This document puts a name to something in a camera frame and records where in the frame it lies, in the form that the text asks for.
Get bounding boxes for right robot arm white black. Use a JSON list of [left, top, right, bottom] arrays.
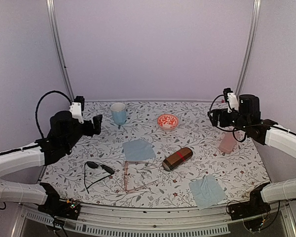
[[208, 89, 296, 215]]

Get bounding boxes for aluminium frame post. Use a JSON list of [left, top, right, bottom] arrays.
[[46, 0, 74, 100], [235, 0, 261, 96]]

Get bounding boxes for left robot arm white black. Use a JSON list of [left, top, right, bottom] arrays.
[[0, 111, 103, 214]]

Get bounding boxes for right aluminium frame post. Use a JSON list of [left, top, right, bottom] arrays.
[[235, 0, 261, 96]]

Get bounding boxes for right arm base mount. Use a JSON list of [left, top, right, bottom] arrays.
[[226, 190, 271, 232]]

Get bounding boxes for brown striped glasses case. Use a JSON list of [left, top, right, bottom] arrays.
[[162, 147, 193, 171]]

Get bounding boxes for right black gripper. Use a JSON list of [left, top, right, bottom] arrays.
[[207, 108, 250, 132]]

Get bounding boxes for blue cleaning cloth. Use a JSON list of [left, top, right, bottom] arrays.
[[188, 175, 226, 210], [122, 139, 156, 161]]

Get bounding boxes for clear pink frame glasses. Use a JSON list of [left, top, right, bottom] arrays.
[[123, 161, 158, 193]]

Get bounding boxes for left aluminium frame post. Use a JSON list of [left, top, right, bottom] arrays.
[[46, 0, 74, 100]]

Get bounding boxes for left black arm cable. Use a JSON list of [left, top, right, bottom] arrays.
[[35, 90, 72, 139]]

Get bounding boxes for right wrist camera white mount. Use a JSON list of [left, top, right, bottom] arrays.
[[223, 88, 239, 113]]

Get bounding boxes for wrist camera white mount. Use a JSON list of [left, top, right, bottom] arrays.
[[223, 88, 239, 113], [70, 96, 85, 124]]

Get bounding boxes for pink translucent plastic cup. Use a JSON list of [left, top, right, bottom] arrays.
[[218, 132, 240, 154]]

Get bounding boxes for floral patterned table mat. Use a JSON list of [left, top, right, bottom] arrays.
[[42, 102, 269, 208]]

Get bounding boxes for light blue paper cup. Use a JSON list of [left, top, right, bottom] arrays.
[[110, 102, 127, 125]]

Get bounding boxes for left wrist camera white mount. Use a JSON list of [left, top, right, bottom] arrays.
[[70, 96, 85, 124]]

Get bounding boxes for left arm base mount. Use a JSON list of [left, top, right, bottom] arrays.
[[37, 183, 81, 220]]

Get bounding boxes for black sunglasses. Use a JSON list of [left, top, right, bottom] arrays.
[[83, 161, 115, 193]]

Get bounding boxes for red patterned small bowl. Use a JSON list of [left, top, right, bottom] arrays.
[[157, 114, 179, 130]]

